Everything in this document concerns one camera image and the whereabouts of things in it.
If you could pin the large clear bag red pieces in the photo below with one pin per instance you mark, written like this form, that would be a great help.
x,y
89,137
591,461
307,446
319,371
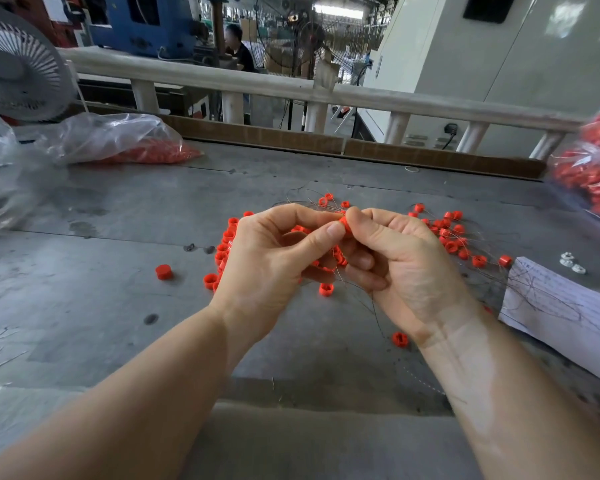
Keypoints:
x,y
592,167

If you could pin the clear bag with red pieces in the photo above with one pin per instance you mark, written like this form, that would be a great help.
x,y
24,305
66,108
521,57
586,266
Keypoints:
x,y
115,138

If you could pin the person's right forearm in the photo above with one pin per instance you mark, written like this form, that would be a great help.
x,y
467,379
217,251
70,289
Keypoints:
x,y
530,400

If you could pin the brown wooden board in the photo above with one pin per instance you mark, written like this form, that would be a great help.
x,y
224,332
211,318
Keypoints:
x,y
288,138

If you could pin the small clear plastic piece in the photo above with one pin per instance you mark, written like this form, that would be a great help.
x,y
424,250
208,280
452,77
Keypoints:
x,y
579,268
567,259

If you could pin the large grey machine cabinet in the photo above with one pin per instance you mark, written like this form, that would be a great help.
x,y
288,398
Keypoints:
x,y
555,57

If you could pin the white desk fan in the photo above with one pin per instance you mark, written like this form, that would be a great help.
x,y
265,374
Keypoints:
x,y
20,67

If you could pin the person's left forearm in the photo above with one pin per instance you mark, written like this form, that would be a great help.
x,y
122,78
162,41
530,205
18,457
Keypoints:
x,y
110,410

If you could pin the person's left hand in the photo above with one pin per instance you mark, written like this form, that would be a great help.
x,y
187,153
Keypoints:
x,y
265,275

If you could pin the white paper sheet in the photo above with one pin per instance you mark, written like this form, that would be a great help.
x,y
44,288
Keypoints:
x,y
565,320

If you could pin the person's right hand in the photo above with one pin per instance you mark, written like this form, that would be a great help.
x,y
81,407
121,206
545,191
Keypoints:
x,y
410,273

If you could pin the red industrial machine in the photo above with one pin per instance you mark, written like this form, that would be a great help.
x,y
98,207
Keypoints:
x,y
15,7

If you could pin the pile of red plastic rings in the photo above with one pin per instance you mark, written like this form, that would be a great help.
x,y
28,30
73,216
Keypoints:
x,y
445,235

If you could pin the blue industrial machine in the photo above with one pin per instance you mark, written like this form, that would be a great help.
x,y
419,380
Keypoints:
x,y
158,25

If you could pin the white metal railing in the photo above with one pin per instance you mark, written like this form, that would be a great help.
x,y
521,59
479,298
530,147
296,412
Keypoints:
x,y
236,80

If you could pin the black pedestal fan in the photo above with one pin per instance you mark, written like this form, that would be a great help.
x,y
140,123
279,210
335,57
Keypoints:
x,y
311,37

